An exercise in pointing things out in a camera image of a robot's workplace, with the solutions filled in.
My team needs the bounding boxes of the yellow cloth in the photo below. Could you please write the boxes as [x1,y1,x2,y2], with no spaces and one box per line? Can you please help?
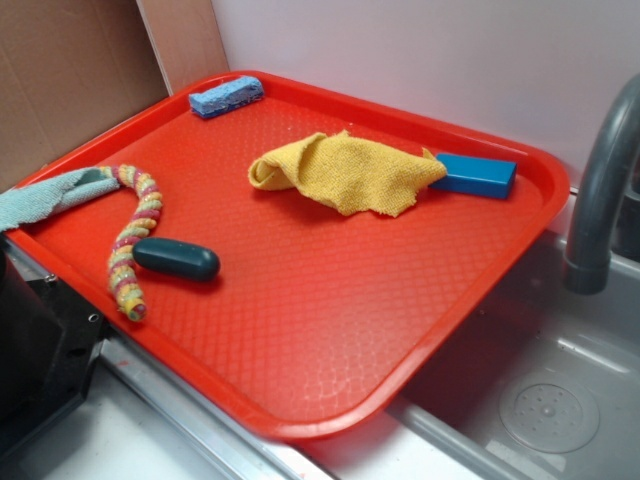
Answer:
[248,131,447,218]

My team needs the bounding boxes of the dark green oval object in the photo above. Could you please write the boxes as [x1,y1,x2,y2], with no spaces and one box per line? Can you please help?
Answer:
[132,238,221,282]

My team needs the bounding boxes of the brown cardboard panel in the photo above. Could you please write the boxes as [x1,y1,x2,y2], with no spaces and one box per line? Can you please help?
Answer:
[1,1,228,190]

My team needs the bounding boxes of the grey faucet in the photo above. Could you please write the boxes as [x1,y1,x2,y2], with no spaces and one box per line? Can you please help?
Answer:
[563,76,639,295]

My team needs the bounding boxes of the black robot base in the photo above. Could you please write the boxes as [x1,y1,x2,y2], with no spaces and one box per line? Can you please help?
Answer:
[1,236,106,460]

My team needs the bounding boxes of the red plastic tray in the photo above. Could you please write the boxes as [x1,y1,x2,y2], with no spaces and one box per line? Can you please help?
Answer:
[9,73,569,441]

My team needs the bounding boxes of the blue rectangular block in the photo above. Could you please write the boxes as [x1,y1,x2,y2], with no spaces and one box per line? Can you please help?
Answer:
[430,153,517,200]

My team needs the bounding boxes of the blue sponge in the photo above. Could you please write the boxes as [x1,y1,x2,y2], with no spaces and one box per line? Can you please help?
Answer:
[188,76,264,119]

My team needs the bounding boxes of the grey sink basin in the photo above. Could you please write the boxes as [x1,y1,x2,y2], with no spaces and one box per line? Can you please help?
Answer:
[304,234,639,479]

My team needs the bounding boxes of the light teal cloth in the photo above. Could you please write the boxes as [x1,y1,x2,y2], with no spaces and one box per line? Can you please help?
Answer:
[1,167,119,232]

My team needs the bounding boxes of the striped twisted rope toy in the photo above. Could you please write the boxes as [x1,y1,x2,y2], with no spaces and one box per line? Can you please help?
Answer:
[99,165,163,322]

